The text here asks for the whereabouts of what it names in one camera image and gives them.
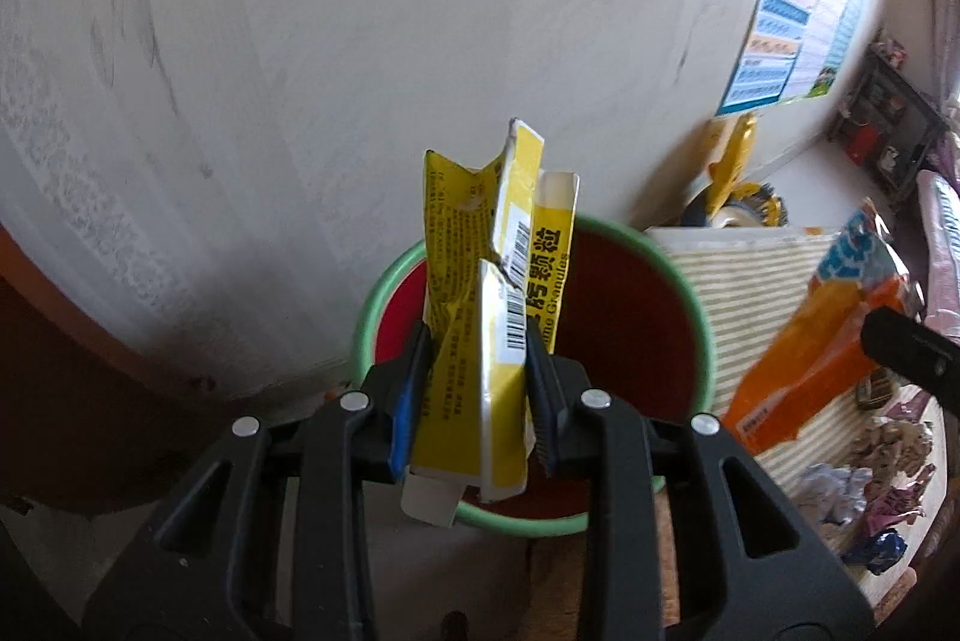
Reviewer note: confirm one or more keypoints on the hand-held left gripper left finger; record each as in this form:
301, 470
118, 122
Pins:
405, 417

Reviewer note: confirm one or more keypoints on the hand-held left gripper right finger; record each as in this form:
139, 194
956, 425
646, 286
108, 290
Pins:
544, 412

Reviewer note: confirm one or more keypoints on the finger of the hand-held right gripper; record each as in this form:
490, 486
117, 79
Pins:
911, 349

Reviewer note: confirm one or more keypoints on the orange snack bag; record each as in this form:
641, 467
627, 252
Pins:
795, 356

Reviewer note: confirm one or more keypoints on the red bin with green rim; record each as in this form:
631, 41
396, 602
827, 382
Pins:
622, 326

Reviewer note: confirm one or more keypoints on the white paper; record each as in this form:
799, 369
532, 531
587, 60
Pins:
832, 491

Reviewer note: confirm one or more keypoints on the torn yellow cardboard box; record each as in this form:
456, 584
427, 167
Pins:
457, 251

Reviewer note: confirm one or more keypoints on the small brown wrapper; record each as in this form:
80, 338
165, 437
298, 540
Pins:
874, 390

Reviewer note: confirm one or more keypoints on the pink printed cloth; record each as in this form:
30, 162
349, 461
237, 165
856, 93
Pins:
941, 236

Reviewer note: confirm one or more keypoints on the small pink wrapper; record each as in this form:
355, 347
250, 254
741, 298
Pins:
896, 506

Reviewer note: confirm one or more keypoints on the beige striped cloth mat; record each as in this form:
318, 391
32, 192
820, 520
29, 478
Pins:
739, 304

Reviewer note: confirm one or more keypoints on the small blue wrapper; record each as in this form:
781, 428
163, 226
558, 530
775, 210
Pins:
877, 549

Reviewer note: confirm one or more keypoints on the dark shelf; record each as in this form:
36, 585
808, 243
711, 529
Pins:
892, 109

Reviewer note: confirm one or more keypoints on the yellow toy vehicle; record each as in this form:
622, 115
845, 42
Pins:
739, 161

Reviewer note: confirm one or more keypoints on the brown wooden board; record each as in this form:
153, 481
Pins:
75, 401

